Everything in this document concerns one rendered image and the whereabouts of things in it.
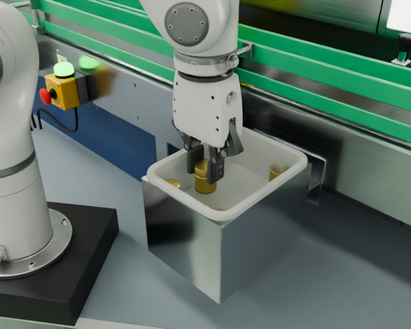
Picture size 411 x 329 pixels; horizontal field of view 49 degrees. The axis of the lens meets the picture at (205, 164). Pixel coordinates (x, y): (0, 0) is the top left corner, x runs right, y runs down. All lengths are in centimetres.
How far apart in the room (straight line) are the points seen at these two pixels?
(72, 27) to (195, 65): 62
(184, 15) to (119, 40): 53
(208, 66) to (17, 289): 50
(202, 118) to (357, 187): 32
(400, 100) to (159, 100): 45
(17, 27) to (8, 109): 13
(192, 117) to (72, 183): 59
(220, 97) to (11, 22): 34
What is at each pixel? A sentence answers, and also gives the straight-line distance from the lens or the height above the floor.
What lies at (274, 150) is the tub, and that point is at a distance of 78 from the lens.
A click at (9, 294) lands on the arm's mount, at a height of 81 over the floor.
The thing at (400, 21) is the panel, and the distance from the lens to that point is 89.
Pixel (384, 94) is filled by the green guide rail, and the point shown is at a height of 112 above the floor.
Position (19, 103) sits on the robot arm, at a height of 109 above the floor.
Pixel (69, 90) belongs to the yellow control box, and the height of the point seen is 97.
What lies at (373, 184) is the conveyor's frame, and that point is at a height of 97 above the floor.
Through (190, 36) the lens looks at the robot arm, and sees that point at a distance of 49.
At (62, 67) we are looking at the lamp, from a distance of 111.
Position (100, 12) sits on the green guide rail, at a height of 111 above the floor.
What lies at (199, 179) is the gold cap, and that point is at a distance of 69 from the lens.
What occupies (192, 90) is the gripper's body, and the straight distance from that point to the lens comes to 62.
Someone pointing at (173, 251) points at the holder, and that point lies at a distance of 74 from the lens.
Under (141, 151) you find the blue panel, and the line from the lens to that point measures 108.
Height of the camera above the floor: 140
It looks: 33 degrees down
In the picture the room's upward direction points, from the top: straight up
